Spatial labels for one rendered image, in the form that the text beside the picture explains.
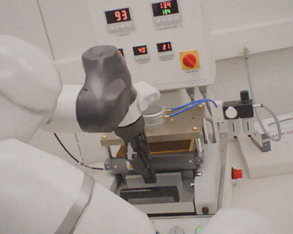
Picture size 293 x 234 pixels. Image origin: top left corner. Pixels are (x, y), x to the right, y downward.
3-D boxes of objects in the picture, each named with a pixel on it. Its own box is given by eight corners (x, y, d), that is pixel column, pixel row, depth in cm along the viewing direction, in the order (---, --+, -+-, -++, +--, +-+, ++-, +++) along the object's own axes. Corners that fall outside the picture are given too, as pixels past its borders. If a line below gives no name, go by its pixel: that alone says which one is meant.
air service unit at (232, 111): (217, 136, 142) (210, 92, 136) (265, 131, 138) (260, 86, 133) (216, 143, 137) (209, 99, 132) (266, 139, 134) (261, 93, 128)
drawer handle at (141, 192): (123, 200, 119) (120, 187, 117) (180, 197, 115) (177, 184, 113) (121, 205, 117) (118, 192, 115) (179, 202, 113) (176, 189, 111)
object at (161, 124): (127, 130, 148) (119, 94, 143) (223, 122, 139) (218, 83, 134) (107, 169, 126) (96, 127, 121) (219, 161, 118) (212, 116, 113)
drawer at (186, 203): (137, 161, 145) (132, 140, 143) (205, 156, 140) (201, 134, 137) (112, 217, 119) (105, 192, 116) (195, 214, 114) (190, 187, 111)
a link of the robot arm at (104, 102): (75, 144, 91) (121, 145, 87) (49, 94, 82) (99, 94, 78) (105, 85, 103) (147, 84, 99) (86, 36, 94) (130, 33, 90)
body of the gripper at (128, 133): (112, 104, 105) (124, 131, 112) (105, 130, 100) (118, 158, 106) (143, 101, 103) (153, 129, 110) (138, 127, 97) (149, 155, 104)
